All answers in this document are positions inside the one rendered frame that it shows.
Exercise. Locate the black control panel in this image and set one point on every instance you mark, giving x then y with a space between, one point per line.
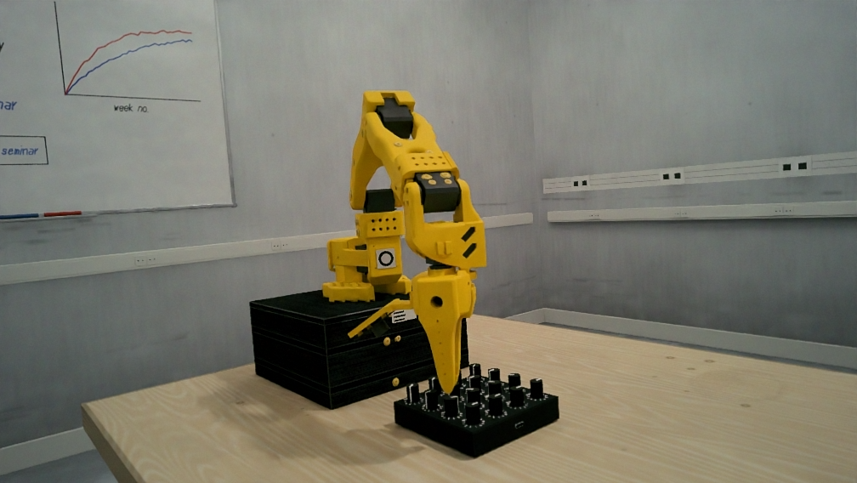
480 414

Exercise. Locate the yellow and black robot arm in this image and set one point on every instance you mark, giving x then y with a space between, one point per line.
425 181

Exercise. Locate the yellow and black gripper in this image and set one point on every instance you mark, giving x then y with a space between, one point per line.
441 299

